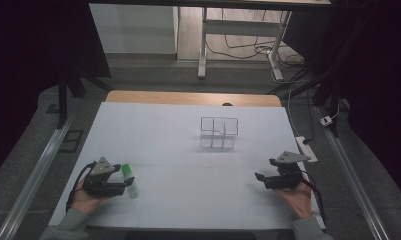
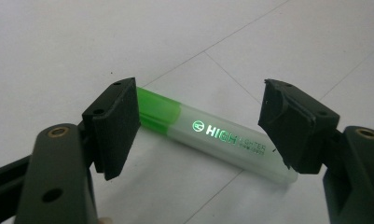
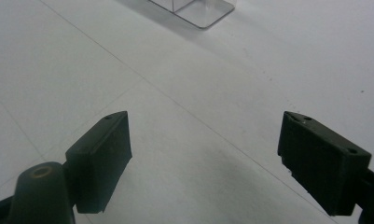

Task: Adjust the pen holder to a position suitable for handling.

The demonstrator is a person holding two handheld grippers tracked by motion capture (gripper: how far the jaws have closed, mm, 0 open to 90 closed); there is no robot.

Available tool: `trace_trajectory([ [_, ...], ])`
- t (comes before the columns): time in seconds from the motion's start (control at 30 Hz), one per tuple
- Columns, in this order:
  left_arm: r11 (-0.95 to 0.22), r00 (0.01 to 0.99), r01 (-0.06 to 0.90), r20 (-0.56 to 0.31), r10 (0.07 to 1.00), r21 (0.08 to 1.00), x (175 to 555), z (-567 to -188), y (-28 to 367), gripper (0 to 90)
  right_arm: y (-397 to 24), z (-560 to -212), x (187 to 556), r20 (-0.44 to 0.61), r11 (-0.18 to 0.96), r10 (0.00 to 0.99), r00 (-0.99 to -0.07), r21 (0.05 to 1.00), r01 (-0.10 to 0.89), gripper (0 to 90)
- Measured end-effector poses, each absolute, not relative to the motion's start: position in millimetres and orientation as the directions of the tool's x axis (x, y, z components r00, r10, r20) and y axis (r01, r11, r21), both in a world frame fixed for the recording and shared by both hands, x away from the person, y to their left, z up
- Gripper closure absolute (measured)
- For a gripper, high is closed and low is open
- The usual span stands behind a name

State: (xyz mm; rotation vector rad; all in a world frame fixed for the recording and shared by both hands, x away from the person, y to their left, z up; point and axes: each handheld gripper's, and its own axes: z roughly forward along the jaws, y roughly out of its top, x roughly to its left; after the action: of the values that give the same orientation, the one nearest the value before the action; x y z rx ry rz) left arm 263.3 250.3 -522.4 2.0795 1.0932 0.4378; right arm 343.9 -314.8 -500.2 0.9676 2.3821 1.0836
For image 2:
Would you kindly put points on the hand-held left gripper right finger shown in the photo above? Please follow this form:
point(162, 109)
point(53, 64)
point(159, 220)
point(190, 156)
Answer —
point(299, 130)

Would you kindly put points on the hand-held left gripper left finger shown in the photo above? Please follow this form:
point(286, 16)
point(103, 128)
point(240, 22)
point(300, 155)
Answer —
point(116, 124)

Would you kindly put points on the green highlighter pen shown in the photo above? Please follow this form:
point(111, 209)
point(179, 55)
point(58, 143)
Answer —
point(212, 137)

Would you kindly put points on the white table sheet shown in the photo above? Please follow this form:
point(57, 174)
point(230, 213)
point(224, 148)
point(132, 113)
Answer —
point(66, 40)

